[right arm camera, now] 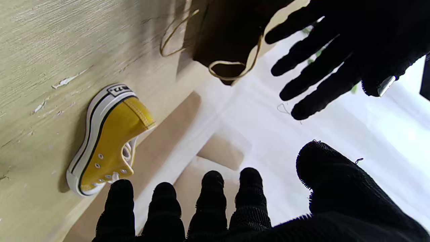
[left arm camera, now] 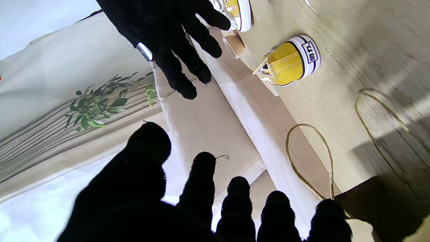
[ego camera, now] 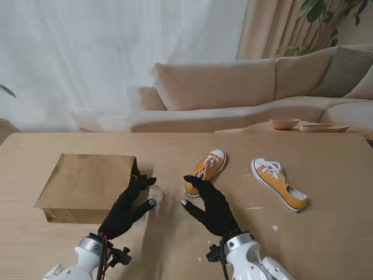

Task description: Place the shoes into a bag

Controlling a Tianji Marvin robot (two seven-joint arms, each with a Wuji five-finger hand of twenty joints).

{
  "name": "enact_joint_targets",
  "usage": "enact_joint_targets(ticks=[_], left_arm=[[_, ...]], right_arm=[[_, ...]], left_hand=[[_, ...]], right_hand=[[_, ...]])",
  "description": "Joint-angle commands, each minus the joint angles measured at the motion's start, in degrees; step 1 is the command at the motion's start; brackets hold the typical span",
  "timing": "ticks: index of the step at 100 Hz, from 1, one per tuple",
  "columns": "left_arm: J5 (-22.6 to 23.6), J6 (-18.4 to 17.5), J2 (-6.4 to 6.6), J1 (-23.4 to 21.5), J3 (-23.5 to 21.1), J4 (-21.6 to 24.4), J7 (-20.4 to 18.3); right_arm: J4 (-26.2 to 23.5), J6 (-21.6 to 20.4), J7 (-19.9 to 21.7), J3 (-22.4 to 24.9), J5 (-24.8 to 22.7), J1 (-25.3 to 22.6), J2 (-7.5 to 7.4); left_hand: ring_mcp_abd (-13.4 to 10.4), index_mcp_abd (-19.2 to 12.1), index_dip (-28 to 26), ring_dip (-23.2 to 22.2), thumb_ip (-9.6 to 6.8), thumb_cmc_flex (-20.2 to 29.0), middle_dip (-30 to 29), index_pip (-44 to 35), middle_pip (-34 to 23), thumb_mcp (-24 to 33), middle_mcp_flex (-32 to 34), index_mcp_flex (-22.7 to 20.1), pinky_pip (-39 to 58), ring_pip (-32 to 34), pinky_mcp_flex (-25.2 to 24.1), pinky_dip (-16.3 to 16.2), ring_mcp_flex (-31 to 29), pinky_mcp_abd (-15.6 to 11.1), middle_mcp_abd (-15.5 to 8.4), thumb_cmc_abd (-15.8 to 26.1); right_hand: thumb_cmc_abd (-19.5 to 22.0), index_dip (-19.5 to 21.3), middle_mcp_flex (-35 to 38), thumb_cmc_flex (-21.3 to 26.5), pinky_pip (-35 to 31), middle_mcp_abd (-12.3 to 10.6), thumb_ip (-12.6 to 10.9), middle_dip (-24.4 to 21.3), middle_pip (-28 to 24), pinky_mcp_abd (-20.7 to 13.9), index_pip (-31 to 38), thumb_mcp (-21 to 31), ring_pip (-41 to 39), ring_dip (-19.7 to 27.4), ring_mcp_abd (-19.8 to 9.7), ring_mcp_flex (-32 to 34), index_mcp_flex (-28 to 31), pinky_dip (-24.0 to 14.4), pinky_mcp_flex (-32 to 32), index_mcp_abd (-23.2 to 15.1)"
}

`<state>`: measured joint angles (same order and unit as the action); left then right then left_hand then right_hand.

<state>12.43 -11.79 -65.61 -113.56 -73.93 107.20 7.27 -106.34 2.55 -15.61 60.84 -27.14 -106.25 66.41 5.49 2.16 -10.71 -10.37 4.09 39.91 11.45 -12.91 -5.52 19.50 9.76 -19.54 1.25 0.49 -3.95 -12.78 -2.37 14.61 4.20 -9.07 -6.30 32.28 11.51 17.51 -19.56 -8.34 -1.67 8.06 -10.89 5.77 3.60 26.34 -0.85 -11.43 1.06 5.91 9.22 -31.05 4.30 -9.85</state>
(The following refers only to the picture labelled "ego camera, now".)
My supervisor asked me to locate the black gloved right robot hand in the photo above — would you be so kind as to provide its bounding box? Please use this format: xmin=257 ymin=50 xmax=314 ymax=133
xmin=181 ymin=174 xmax=241 ymax=237

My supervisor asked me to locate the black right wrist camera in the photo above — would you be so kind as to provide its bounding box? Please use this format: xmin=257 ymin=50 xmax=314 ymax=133
xmin=205 ymin=244 xmax=225 ymax=263

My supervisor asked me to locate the white sheer curtain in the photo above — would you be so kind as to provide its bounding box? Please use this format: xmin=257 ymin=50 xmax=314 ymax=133
xmin=0 ymin=0 xmax=248 ymax=134

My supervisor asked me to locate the small green plant leaf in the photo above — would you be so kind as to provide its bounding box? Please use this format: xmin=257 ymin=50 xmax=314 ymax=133
xmin=0 ymin=84 xmax=17 ymax=99

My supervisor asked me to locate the beige plant pot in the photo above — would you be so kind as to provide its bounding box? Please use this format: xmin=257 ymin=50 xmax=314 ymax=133
xmin=0 ymin=118 xmax=21 ymax=146

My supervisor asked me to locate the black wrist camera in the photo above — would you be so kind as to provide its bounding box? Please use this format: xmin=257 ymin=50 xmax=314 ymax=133
xmin=205 ymin=244 xmax=225 ymax=263
xmin=109 ymin=246 xmax=132 ymax=266

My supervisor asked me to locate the shallow wooden tray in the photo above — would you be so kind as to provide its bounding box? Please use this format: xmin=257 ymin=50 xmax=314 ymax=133
xmin=299 ymin=123 xmax=350 ymax=134

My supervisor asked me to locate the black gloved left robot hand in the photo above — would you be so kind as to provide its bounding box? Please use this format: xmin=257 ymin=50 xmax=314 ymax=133
xmin=97 ymin=174 xmax=158 ymax=240

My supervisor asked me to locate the yellow canvas sneaker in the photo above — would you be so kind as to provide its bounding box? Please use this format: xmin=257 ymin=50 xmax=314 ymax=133
xmin=183 ymin=149 xmax=227 ymax=199
xmin=251 ymin=157 xmax=308 ymax=213

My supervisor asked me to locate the beige drape curtain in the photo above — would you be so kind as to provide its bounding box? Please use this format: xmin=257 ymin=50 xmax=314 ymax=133
xmin=235 ymin=0 xmax=350 ymax=61

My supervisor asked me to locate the brown paper bag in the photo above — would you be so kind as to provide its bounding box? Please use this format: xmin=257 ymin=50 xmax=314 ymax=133
xmin=33 ymin=153 xmax=166 ymax=225

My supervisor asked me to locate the beige fabric sofa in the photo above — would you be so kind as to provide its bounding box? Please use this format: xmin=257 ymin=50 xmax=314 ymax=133
xmin=71 ymin=43 xmax=373 ymax=134

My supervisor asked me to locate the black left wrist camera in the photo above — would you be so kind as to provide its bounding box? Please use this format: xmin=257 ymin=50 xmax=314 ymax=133
xmin=109 ymin=246 xmax=132 ymax=266

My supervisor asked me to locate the green leafy houseplant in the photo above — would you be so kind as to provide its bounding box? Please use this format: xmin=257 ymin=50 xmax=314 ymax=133
xmin=275 ymin=0 xmax=370 ymax=58

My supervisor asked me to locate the grey sofa cushion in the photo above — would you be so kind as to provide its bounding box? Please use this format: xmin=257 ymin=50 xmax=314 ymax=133
xmin=308 ymin=46 xmax=373 ymax=99

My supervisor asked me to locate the light wooden bowl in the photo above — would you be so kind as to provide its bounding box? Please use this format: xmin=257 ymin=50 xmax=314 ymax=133
xmin=269 ymin=117 xmax=300 ymax=131

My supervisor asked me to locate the low wooden side table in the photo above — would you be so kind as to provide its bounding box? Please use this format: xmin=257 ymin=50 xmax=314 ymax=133
xmin=214 ymin=121 xmax=359 ymax=134

